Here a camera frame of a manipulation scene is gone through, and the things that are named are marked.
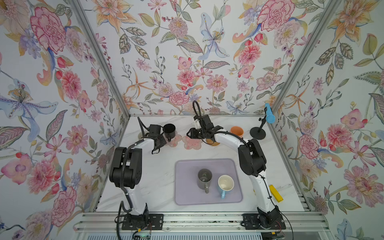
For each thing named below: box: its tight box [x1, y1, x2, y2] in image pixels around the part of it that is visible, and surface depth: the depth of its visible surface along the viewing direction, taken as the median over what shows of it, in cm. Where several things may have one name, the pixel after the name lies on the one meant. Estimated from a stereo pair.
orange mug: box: [230, 126, 244, 138], surface depth 103 cm
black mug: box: [163, 123, 176, 142], surface depth 102 cm
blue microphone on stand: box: [249, 103, 276, 140], surface depth 110 cm
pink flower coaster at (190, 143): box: [182, 135, 203, 150], surface depth 106 cm
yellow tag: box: [269, 184, 284, 203], surface depth 84 cm
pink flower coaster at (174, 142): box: [165, 131, 183, 148], surface depth 108 cm
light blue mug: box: [217, 174, 235, 199], surface depth 80 cm
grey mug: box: [197, 168, 213, 194], surface depth 82 cm
